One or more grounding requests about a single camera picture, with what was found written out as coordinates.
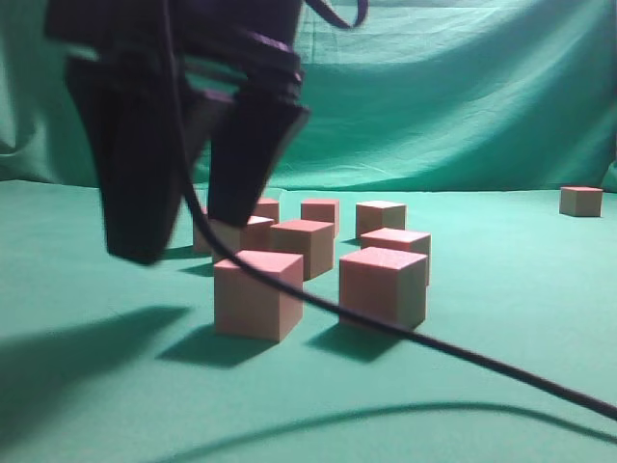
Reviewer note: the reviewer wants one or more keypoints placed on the black gripper finger screen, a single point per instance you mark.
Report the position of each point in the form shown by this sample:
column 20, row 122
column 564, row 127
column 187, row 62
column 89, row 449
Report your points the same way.
column 126, row 116
column 246, row 148

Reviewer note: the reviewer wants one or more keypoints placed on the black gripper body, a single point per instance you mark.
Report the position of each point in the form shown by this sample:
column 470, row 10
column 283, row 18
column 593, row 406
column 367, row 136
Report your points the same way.
column 254, row 37

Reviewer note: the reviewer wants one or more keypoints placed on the wooden cube placed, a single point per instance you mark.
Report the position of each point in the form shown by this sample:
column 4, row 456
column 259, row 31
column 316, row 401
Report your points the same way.
column 374, row 215
column 200, row 244
column 268, row 208
column 321, row 210

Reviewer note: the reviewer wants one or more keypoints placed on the wooden cube column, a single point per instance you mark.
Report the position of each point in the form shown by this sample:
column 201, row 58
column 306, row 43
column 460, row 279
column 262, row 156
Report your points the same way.
column 314, row 240
column 581, row 201
column 388, row 285
column 419, row 242
column 245, row 307

